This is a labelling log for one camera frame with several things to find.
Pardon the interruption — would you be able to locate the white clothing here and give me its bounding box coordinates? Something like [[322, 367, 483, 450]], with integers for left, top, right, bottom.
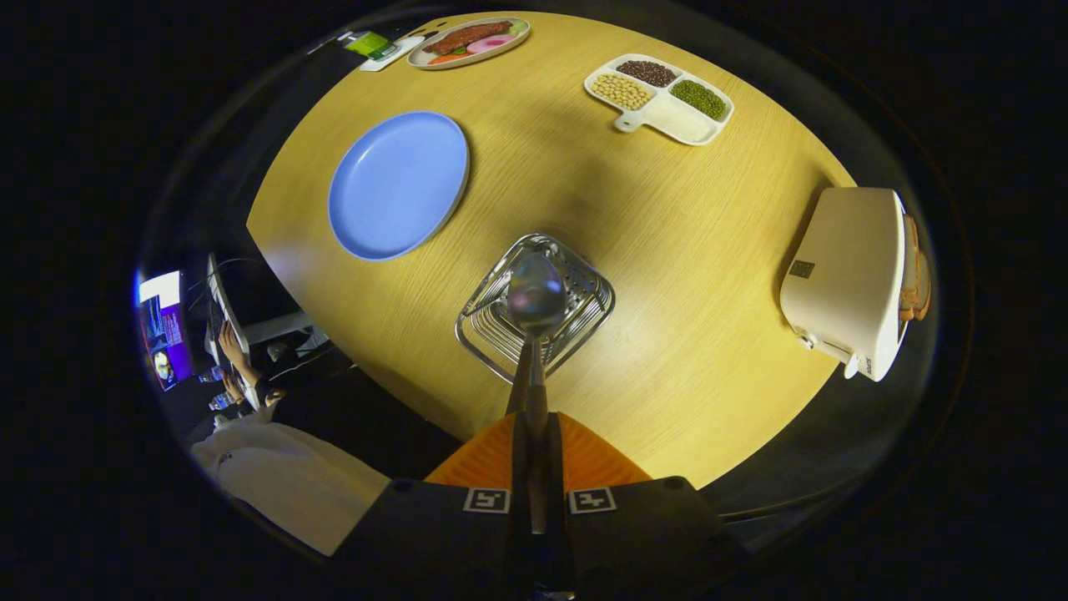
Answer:
[[190, 415, 391, 556]]

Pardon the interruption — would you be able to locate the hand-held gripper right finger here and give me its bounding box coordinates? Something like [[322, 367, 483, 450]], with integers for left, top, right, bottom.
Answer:
[[542, 412, 748, 601]]

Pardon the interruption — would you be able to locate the blue round plate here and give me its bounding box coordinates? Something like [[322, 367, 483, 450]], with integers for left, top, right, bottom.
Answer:
[[328, 111, 471, 262]]

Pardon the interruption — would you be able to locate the metal wire basket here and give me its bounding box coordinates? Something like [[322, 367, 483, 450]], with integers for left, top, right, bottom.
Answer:
[[455, 233, 617, 385]]

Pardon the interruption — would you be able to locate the green drink bottle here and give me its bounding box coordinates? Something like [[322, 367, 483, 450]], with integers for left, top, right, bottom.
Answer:
[[342, 31, 397, 59]]

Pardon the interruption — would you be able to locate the lit computer screen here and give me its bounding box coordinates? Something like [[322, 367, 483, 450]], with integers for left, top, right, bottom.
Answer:
[[136, 271, 194, 391]]

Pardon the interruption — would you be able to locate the oval plate with food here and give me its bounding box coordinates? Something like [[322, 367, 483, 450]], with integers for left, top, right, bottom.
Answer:
[[406, 17, 531, 71]]

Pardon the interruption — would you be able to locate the metal spoon with wooden handle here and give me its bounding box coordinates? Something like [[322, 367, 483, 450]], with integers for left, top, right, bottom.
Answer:
[[506, 252, 568, 535]]

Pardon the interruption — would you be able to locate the white toaster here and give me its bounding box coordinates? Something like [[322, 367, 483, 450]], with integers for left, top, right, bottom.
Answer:
[[779, 187, 910, 383]]

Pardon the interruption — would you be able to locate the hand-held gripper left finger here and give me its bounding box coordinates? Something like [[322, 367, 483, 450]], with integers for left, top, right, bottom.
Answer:
[[330, 412, 535, 601]]

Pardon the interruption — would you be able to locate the toast bread slice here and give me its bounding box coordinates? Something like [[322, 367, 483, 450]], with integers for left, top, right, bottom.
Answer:
[[914, 250, 932, 322], [899, 215, 921, 322]]

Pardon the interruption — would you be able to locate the white divided bean dish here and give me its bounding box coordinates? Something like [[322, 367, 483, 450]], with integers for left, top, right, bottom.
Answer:
[[583, 53, 735, 147]]

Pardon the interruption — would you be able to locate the small white tray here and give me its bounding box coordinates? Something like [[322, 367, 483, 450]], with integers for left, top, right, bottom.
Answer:
[[359, 35, 426, 73]]

